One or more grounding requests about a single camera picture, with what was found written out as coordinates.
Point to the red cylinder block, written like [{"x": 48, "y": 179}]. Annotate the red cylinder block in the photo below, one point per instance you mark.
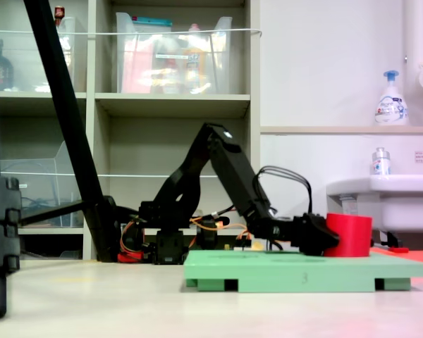
[{"x": 352, "y": 234}]

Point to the green shape sorter board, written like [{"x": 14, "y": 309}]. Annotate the green shape sorter board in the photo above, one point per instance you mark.
[{"x": 268, "y": 271}]

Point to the small red piece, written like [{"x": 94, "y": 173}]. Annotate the small red piece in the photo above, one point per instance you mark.
[{"x": 399, "y": 250}]

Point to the white sink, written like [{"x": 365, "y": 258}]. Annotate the white sink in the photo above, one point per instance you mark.
[{"x": 402, "y": 204}]

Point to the clear sanitizer bottle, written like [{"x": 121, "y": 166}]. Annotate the clear sanitizer bottle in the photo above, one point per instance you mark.
[{"x": 380, "y": 163}]

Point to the white foam soap bottle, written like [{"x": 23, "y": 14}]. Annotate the white foam soap bottle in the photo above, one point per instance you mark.
[{"x": 391, "y": 109}]

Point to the orange bottle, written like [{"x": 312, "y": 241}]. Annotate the orange bottle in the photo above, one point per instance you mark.
[{"x": 194, "y": 67}]

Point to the thin black tripod brace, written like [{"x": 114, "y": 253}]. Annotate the thin black tripod brace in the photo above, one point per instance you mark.
[{"x": 49, "y": 213}]

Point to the teal edged box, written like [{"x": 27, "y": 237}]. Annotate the teal edged box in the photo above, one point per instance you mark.
[{"x": 151, "y": 22}]

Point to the beige shelf unit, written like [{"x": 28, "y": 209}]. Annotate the beige shelf unit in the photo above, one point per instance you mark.
[{"x": 98, "y": 53}]

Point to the clear plastic storage bin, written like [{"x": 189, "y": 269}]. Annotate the clear plastic storage bin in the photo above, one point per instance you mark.
[
  {"x": 28, "y": 190},
  {"x": 127, "y": 24},
  {"x": 70, "y": 53}
]

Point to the dark glass bottle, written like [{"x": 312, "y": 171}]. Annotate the dark glass bottle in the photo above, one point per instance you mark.
[{"x": 3, "y": 70}]

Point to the white wall pipe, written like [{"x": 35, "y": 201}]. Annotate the white wall pipe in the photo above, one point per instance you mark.
[{"x": 414, "y": 28}]

